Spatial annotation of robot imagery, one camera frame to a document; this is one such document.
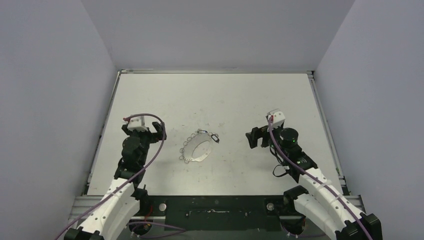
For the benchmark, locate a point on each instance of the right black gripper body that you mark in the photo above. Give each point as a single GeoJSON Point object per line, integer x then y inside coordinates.
{"type": "Point", "coordinates": [263, 136]}

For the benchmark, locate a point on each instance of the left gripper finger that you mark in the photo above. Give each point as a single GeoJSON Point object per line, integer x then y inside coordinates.
{"type": "Point", "coordinates": [160, 133]}
{"type": "Point", "coordinates": [126, 130]}

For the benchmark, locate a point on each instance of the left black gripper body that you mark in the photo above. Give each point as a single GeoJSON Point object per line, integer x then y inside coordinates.
{"type": "Point", "coordinates": [146, 137]}

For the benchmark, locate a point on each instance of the grey key holder with rings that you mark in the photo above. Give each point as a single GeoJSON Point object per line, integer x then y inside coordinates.
{"type": "Point", "coordinates": [197, 147]}

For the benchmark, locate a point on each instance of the key with black tag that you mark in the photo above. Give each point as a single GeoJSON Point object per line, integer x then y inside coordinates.
{"type": "Point", "coordinates": [215, 137]}

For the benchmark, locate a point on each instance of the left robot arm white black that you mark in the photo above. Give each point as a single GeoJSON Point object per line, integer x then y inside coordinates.
{"type": "Point", "coordinates": [123, 198]}

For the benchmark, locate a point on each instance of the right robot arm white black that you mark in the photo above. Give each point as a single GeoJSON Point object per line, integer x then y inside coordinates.
{"type": "Point", "coordinates": [315, 197]}

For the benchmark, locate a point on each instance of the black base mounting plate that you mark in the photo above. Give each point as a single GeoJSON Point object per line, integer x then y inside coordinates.
{"type": "Point", "coordinates": [222, 212]}

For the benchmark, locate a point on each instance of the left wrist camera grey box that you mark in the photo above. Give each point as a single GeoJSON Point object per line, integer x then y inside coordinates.
{"type": "Point", "coordinates": [135, 123]}

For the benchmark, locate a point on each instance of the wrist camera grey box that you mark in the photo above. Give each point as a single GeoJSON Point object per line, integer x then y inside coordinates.
{"type": "Point", "coordinates": [135, 123]}
{"type": "Point", "coordinates": [275, 118]}

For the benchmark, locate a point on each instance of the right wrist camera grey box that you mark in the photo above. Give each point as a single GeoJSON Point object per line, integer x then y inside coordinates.
{"type": "Point", "coordinates": [275, 118]}

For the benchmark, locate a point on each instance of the aluminium table frame rail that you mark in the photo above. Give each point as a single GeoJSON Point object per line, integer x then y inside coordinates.
{"type": "Point", "coordinates": [228, 104]}

